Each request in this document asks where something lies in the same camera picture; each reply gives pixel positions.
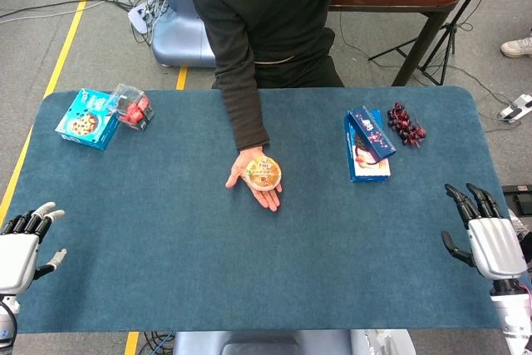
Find blue white snack box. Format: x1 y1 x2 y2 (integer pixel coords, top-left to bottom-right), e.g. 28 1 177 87
342 109 392 184

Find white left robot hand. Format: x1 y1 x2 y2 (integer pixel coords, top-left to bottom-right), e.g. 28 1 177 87
0 201 67 294

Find dark blue slim box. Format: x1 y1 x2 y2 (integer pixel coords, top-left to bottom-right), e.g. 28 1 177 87
346 105 398 164

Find clear box with red packs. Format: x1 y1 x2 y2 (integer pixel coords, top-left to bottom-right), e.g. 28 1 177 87
106 82 156 131

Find grey floor cable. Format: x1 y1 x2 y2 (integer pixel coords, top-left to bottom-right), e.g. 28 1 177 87
0 0 110 26

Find black device on floor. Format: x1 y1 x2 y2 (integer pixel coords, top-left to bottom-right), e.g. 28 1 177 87
501 183 532 217

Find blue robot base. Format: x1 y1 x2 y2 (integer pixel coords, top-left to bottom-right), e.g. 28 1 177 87
151 0 217 68

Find black tripod stand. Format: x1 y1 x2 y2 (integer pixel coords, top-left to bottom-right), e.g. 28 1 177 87
367 0 504 86

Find dark red grape bunch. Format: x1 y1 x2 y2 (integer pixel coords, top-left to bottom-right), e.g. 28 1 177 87
387 101 428 149

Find grey blue robot body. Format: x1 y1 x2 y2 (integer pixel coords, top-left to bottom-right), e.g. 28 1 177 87
172 329 416 355

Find white sneaker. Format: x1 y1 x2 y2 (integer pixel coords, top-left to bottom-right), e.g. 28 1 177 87
500 36 532 59

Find person's bare hand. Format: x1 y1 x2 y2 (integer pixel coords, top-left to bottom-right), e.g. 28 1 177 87
224 145 283 213

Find person's torso in black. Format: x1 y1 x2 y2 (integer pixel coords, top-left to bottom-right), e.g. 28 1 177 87
189 0 358 90

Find round orange snack cup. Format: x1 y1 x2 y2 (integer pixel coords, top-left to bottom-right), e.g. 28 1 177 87
244 155 283 193

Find person's black sleeved forearm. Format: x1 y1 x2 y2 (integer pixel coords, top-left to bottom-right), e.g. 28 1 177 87
215 55 270 152

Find blue table cloth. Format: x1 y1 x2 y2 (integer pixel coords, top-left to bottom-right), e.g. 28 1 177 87
3 86 510 334

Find white power strip with plugs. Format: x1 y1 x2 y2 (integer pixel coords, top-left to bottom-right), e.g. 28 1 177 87
127 0 162 35
497 93 532 122

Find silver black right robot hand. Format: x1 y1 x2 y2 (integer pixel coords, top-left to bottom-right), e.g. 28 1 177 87
440 182 530 281

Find light blue cookie box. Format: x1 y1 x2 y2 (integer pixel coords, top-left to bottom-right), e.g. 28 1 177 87
55 87 121 151

